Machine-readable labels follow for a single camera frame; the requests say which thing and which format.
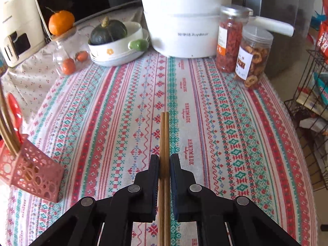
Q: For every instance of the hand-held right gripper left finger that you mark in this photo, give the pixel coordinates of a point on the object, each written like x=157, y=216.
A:
x=155, y=169

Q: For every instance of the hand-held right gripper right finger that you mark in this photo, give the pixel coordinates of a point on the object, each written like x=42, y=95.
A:
x=174, y=169

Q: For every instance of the pink perforated utensil basket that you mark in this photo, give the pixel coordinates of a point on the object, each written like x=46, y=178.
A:
x=43, y=174

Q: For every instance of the red plastic spoon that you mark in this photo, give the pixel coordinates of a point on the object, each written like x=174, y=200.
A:
x=14, y=107

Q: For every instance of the white plate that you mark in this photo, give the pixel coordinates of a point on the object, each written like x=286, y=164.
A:
x=115, y=62

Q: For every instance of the jar of dried fruit rings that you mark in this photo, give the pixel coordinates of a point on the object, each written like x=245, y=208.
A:
x=252, y=61

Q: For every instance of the small orange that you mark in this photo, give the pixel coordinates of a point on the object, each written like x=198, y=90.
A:
x=82, y=55
x=68, y=66

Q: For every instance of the jar of red dried berries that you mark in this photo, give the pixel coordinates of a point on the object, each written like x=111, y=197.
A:
x=229, y=46

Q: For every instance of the dark green pumpkin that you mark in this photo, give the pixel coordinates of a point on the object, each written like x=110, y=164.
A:
x=107, y=32

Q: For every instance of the clear glass jar wooden lid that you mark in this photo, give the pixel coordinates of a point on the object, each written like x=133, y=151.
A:
x=59, y=53

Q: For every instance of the long wooden cooking chopstick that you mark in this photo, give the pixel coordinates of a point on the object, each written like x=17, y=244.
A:
x=7, y=135

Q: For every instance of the white electric cooking pot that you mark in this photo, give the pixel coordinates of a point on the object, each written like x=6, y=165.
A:
x=184, y=18

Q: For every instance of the small-floral white tablecloth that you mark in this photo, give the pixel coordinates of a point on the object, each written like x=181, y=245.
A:
x=30, y=82

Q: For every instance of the blue snack packet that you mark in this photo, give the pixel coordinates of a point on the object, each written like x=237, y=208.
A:
x=322, y=84

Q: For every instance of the large orange with stem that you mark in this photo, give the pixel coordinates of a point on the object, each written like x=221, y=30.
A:
x=61, y=23

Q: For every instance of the black glass-door microwave oven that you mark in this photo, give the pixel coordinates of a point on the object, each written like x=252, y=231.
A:
x=89, y=0

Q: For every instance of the red snack packet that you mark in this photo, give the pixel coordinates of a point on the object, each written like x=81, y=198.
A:
x=322, y=38

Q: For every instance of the grey refrigerator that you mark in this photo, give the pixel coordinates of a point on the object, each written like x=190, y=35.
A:
x=281, y=0

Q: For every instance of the cream air fryer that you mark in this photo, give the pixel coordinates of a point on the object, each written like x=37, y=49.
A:
x=23, y=18

